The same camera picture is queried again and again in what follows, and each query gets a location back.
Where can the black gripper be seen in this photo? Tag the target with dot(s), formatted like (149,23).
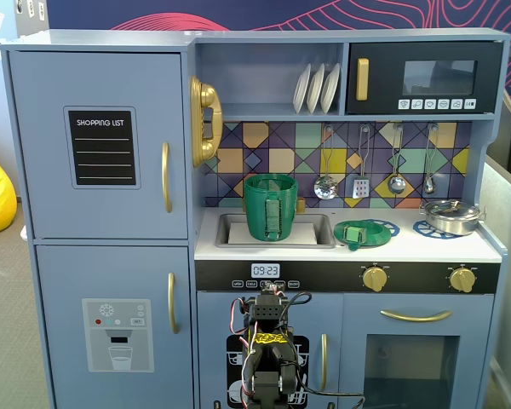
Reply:
(271,290)

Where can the green round lid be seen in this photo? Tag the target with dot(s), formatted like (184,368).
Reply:
(374,234)

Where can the steel pot lid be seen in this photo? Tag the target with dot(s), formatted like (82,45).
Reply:
(443,209)

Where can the black dishwasher sticker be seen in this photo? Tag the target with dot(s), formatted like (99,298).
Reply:
(234,349)

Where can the blue dishwasher door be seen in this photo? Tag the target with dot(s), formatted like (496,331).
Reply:
(213,315)

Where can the blue oven door with window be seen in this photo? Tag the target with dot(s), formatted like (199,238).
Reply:
(353,324)

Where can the grey sink basin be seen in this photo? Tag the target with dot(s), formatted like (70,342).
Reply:
(222,232)

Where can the green printed container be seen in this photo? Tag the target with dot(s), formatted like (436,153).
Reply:
(255,213)

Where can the gold oven knob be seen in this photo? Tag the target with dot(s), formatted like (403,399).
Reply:
(463,280)
(374,279)

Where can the gold faucet knob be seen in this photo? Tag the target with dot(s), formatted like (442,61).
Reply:
(301,204)

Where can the steel skimmer spoon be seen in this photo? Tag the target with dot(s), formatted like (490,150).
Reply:
(325,187)

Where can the steel slotted spatula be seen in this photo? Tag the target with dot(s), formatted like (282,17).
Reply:
(360,187)

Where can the grey water dispenser sticker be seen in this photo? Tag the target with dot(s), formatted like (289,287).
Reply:
(119,341)

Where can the steel ladle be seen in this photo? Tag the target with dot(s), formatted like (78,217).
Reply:
(396,184)

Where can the steel toy pot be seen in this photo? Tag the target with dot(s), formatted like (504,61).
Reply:
(451,226)

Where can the blue freezer door with dispenser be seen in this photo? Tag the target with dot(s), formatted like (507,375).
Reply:
(68,277)

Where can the white toy plate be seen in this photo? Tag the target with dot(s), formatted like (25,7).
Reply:
(300,91)
(330,87)
(314,91)

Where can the gold toy telephone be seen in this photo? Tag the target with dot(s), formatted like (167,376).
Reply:
(206,98)

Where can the blue toy kitchen unit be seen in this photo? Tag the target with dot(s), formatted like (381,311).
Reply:
(264,81)

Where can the black shopping list chalkboard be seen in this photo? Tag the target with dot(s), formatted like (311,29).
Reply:
(102,145)

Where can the blue fridge door with chalkboard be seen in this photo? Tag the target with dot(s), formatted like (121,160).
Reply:
(47,170)

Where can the black microwave door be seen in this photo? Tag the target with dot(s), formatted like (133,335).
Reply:
(383,55)

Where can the small black camera module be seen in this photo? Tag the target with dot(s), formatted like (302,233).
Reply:
(273,288)

